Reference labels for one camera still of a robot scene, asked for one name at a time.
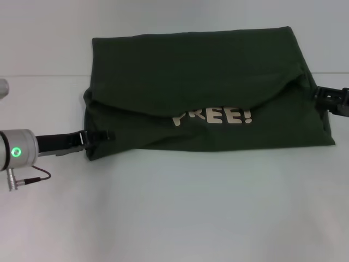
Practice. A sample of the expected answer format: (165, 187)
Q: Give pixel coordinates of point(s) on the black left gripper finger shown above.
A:
(101, 136)

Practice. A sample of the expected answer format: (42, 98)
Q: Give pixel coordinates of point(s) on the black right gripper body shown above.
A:
(334, 99)

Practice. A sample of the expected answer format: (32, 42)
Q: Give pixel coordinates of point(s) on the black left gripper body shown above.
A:
(57, 142)

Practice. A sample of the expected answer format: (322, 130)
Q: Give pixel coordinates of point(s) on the dark green shirt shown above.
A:
(201, 90)

